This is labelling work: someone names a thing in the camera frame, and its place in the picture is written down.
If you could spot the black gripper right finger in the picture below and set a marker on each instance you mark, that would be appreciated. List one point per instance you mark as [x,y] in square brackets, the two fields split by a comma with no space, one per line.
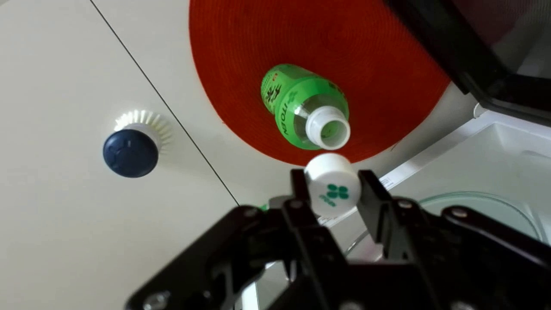
[376,205]

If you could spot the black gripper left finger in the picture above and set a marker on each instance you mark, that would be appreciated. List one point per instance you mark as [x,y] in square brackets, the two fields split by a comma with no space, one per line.
[301,205]

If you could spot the white bottle cap green logo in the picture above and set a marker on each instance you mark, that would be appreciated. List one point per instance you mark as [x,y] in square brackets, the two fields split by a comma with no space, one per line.
[333,185]

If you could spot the green tea bottle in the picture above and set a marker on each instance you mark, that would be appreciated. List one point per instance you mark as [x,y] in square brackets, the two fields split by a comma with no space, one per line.
[311,110]

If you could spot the glass microwave turntable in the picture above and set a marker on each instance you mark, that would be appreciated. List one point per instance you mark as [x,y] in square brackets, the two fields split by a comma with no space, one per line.
[490,205]

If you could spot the white microwave oven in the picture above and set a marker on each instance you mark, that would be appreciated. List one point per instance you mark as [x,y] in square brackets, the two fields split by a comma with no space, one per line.
[493,154]

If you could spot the round red placemat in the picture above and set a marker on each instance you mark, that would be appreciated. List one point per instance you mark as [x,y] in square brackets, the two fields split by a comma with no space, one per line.
[388,78]

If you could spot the navy blue lid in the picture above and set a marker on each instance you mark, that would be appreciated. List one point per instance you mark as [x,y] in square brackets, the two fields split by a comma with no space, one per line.
[130,154]

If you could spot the white fluted paper cup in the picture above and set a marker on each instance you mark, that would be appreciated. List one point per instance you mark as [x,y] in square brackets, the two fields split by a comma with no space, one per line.
[154,124]

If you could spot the black microwave door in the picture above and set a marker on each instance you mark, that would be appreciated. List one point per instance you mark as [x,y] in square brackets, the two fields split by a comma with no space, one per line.
[497,50]

